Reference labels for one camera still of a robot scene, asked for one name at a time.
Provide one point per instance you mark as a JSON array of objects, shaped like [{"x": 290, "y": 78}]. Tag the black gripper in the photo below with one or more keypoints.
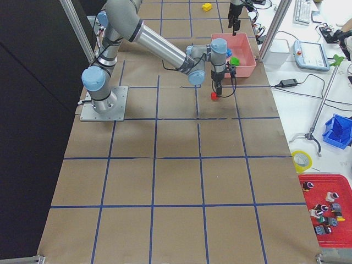
[
  {"x": 235, "y": 9},
  {"x": 216, "y": 77}
]

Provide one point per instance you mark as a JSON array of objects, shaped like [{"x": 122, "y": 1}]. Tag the red toy block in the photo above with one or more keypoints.
[{"x": 214, "y": 96}]

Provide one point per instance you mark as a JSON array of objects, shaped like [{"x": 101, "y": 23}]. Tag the green toy block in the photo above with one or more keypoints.
[{"x": 235, "y": 61}]

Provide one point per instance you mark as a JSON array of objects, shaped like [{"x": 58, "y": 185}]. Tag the yellow toy block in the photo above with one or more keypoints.
[{"x": 206, "y": 7}]

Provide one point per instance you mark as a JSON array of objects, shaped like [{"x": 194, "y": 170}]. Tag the blue toy block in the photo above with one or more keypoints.
[{"x": 229, "y": 53}]

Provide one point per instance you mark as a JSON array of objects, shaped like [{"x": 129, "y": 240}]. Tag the white keyboard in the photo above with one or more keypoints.
[{"x": 302, "y": 12}]

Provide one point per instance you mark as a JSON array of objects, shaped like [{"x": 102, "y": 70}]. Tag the black power adapter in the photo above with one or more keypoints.
[{"x": 288, "y": 83}]

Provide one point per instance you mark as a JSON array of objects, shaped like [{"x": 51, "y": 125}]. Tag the teach pendant tablet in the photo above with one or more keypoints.
[{"x": 311, "y": 56}]

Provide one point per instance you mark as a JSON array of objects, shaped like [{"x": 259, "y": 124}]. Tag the metal reacher grabber tool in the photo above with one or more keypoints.
[{"x": 309, "y": 136}]

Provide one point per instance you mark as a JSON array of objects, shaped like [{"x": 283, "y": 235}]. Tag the yellow tape roll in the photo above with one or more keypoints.
[{"x": 302, "y": 161}]

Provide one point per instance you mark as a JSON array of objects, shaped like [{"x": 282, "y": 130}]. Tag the blue storage bin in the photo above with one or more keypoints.
[{"x": 338, "y": 131}]

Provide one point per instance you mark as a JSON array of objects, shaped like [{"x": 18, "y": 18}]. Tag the red parts tray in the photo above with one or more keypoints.
[{"x": 328, "y": 199}]

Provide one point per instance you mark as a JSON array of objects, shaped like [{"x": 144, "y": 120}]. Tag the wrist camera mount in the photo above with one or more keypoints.
[{"x": 230, "y": 69}]

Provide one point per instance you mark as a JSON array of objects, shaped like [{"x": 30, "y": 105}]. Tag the aluminium frame post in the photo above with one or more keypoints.
[{"x": 274, "y": 27}]

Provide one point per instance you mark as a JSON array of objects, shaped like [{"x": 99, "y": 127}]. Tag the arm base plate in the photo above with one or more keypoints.
[{"x": 109, "y": 110}]

